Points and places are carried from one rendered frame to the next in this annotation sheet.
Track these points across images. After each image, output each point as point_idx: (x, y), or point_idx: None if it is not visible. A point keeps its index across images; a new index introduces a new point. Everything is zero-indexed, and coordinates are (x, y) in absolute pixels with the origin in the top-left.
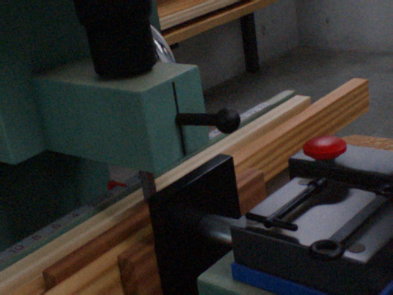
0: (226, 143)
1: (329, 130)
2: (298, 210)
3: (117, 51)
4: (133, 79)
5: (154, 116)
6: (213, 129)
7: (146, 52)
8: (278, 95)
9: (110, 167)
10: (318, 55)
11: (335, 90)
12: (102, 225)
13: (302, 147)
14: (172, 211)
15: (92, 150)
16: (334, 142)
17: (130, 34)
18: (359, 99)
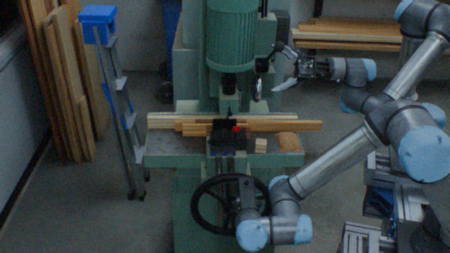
0: (260, 117)
1: (297, 129)
2: (220, 135)
3: (223, 89)
4: (225, 95)
5: (222, 105)
6: (441, 102)
7: (229, 92)
8: (291, 112)
9: (377, 93)
10: None
11: (309, 120)
12: (214, 118)
13: (283, 128)
14: (215, 123)
15: (219, 103)
16: (236, 128)
17: (226, 88)
18: (316, 126)
